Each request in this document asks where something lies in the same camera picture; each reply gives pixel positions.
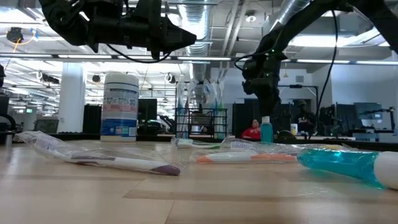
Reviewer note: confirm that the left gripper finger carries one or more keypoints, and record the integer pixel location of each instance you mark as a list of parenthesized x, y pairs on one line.
[(175, 35)]

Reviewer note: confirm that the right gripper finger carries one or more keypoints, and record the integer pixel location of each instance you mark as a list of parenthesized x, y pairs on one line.
[(275, 104), (265, 107)]

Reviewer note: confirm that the teal mouthwash bottle white cap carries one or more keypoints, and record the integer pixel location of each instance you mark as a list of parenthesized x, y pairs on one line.
[(266, 132), (342, 163)]

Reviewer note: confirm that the orange toothbrush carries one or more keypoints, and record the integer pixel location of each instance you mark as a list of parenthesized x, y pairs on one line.
[(242, 157)]

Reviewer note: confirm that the grey white toothbrush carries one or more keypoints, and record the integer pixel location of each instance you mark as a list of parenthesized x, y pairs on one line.
[(182, 99)]

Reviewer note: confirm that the green toothbrush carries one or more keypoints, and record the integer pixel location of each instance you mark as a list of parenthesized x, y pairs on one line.
[(186, 143)]

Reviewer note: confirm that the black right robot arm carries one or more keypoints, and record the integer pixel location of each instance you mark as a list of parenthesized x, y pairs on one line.
[(295, 21)]

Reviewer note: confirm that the person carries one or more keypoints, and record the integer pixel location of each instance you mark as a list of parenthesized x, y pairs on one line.
[(252, 132), (304, 119)]

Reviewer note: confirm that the black monitor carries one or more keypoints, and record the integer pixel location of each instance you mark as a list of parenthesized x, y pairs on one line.
[(147, 109)]

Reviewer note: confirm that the white wipes canister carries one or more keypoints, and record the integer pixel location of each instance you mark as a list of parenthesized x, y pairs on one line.
[(119, 109)]

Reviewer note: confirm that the white building pillar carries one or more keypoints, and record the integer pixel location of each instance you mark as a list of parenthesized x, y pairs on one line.
[(71, 99)]

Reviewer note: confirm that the grey desk monitor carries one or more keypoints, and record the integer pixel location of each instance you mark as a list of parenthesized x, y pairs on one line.
[(368, 110)]

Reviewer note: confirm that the black cabinet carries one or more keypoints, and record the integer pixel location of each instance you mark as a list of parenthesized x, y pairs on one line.
[(91, 119)]

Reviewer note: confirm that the black metal stand frame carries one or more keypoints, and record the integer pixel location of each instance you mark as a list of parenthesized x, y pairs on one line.
[(295, 86)]

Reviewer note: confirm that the black partition wall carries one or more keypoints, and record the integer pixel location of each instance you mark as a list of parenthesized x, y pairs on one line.
[(239, 118)]

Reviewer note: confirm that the silver ventilation duct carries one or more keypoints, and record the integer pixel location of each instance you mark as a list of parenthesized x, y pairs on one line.
[(202, 18)]

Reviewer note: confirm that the long ceiling light rail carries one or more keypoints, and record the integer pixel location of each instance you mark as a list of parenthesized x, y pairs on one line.
[(323, 61)]

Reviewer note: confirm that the black ceiling camera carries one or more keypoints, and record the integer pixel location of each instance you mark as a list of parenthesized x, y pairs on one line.
[(14, 34)]

